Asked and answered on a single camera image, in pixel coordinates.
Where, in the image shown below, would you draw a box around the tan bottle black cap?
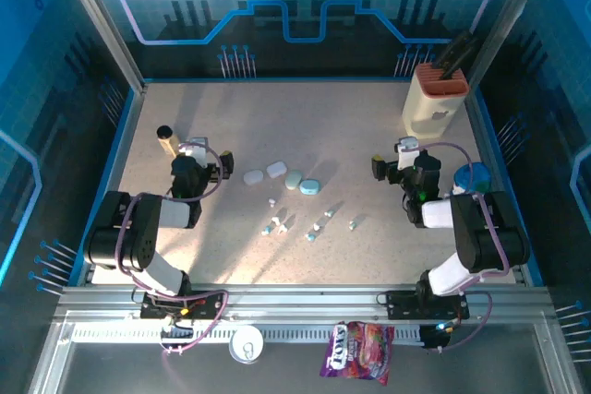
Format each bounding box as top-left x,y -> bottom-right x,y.
155,125 -> 184,159

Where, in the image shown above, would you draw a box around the blue plastic jar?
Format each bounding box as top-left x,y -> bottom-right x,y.
452,161 -> 493,197

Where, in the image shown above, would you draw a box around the cream knife block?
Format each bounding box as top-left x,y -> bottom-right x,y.
401,63 -> 471,139

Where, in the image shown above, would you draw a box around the white pull-tab can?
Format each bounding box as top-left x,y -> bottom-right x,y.
228,324 -> 265,365

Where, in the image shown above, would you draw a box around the purple candy bag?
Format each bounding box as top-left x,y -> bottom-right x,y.
320,319 -> 396,388

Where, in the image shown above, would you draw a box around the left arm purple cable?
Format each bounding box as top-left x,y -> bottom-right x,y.
115,141 -> 231,358

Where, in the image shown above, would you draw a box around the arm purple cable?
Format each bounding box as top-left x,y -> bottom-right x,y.
115,141 -> 231,358
415,141 -> 512,353

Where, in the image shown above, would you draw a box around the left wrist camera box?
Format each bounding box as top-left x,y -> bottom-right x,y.
178,137 -> 210,167

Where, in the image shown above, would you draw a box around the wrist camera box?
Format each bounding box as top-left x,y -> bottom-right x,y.
178,137 -> 210,167
396,137 -> 420,170

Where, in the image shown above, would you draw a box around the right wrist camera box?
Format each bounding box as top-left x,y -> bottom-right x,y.
396,137 -> 420,170

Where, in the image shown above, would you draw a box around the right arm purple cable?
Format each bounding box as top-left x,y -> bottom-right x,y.
415,141 -> 512,353

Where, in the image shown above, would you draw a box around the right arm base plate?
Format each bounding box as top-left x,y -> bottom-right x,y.
384,290 -> 471,321

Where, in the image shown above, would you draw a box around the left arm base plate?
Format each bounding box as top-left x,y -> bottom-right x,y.
139,290 -> 223,321

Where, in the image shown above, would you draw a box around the black handled knife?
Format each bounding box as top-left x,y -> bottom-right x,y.
440,36 -> 476,73
443,41 -> 480,80

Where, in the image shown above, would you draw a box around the black knife handles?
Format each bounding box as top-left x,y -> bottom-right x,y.
436,30 -> 473,67

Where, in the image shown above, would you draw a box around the aluminium front rail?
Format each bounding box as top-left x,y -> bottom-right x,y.
54,283 -> 555,321

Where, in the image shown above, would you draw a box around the white slotted cable duct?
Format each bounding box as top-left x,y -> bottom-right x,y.
71,326 -> 424,343

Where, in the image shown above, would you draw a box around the aluminium frame post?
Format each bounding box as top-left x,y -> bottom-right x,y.
51,0 -> 150,94
464,0 -> 551,90

